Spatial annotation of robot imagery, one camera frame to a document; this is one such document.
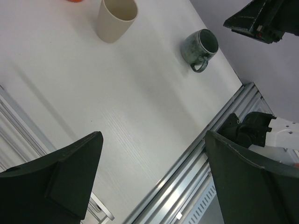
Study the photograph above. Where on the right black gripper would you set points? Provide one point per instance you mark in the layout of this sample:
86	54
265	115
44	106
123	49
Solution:
278	17

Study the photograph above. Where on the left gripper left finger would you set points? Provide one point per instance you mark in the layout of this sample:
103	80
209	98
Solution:
53	189

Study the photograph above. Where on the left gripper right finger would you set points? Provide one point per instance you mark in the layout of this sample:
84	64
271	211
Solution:
251	188

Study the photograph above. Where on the grey glazed mug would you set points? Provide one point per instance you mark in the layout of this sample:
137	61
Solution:
198	48

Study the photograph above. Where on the perforated cable duct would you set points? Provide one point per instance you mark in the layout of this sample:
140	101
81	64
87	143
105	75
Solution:
201	205

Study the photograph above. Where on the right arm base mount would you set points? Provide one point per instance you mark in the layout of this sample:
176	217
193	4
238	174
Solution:
230	127

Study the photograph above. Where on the aluminium rail frame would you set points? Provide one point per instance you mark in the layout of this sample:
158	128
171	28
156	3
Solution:
174	195

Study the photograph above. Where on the beige handleless cup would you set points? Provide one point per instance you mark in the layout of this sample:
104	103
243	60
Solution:
114	19

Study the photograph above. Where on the orange mug black handle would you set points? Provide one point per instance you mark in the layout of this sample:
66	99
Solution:
75	0

